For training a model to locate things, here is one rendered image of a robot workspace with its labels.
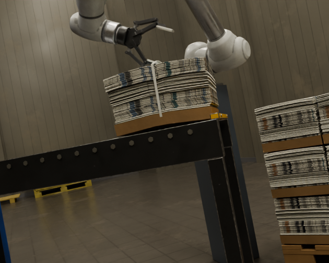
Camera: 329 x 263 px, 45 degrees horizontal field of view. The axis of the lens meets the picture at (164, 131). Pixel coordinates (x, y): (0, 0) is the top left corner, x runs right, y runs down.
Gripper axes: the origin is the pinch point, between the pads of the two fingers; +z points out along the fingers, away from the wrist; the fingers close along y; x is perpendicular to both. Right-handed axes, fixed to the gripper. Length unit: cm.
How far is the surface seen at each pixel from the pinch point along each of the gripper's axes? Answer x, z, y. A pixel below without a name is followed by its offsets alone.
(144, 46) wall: -721, -237, -64
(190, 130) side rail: 32.2, 23.5, 26.2
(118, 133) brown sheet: 15.5, -4.3, 36.4
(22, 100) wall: -694, -483, 136
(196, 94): 14.9, 19.2, 14.8
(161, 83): 14.9, 5.9, 14.5
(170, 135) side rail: 32.2, 17.7, 29.5
